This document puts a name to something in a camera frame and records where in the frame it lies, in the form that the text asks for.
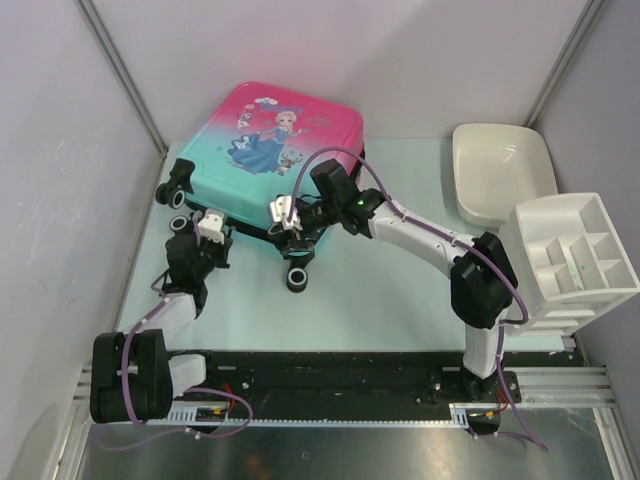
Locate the pink and teal children's suitcase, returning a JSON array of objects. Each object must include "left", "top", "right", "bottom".
[{"left": 154, "top": 81, "right": 366, "bottom": 294}]

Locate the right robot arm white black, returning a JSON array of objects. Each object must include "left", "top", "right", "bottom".
[{"left": 269, "top": 159, "right": 517, "bottom": 401}]

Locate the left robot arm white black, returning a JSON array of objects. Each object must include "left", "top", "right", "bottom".
[{"left": 90, "top": 228, "right": 233, "bottom": 425}]

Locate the cream plastic basin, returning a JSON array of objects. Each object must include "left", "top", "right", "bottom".
[{"left": 452, "top": 123, "right": 558, "bottom": 228}]

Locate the white divided organizer tray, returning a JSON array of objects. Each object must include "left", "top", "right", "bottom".
[{"left": 499, "top": 193, "right": 639, "bottom": 336}]

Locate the aluminium extrusion crossbar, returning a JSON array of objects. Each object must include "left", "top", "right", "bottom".
[{"left": 74, "top": 365, "right": 614, "bottom": 404}]

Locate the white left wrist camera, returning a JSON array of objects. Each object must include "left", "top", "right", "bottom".
[{"left": 195, "top": 209, "right": 226, "bottom": 245}]

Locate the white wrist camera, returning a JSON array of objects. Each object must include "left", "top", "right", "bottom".
[
  {"left": 195, "top": 209, "right": 226, "bottom": 245},
  {"left": 268, "top": 195, "right": 302, "bottom": 234}
]

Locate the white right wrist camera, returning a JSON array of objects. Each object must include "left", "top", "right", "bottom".
[{"left": 268, "top": 195, "right": 302, "bottom": 234}]

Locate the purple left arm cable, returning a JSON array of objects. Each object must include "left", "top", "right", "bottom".
[{"left": 95, "top": 209, "right": 254, "bottom": 454}]

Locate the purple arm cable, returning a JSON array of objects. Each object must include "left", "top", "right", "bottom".
[
  {"left": 289, "top": 146, "right": 550, "bottom": 453},
  {"left": 95, "top": 209, "right": 254, "bottom": 454}
]

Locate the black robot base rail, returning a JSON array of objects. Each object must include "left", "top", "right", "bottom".
[{"left": 164, "top": 349, "right": 586, "bottom": 434}]

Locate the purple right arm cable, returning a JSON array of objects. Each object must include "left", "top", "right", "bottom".
[{"left": 289, "top": 146, "right": 550, "bottom": 453}]

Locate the white slotted cable duct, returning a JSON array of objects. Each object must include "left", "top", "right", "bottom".
[{"left": 164, "top": 402, "right": 501, "bottom": 429}]

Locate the left aluminium frame post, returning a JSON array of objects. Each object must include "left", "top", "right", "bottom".
[{"left": 74, "top": 0, "right": 168, "bottom": 157}]

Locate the aluminium frame post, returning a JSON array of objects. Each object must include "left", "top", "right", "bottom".
[
  {"left": 522, "top": 0, "right": 609, "bottom": 129},
  {"left": 74, "top": 0, "right": 168, "bottom": 157}
]

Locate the right aluminium frame post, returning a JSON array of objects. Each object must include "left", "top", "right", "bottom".
[{"left": 522, "top": 0, "right": 609, "bottom": 129}]

